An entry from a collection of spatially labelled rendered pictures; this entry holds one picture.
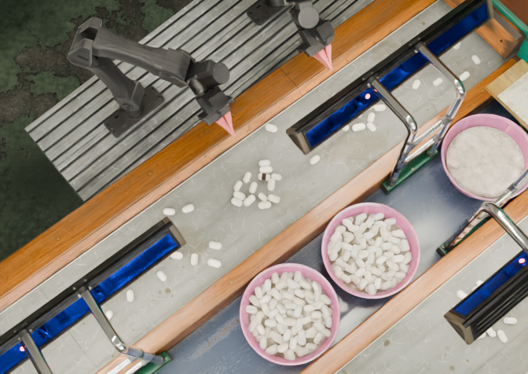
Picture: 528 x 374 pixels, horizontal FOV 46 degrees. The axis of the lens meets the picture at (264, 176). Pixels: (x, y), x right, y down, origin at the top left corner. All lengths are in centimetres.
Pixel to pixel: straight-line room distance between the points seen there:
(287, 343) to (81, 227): 66
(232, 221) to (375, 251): 41
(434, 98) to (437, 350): 73
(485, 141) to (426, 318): 56
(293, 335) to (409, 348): 31
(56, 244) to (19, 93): 130
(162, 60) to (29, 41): 158
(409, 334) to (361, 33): 91
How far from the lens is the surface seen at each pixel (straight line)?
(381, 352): 172
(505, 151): 195
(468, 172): 189
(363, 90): 153
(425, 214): 188
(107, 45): 165
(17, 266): 188
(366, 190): 179
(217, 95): 161
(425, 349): 174
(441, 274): 176
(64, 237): 185
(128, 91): 187
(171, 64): 164
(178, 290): 176
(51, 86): 299
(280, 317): 172
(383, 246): 177
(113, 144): 201
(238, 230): 177
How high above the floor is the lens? 245
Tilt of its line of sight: 70 degrees down
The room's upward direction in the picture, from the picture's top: 8 degrees counter-clockwise
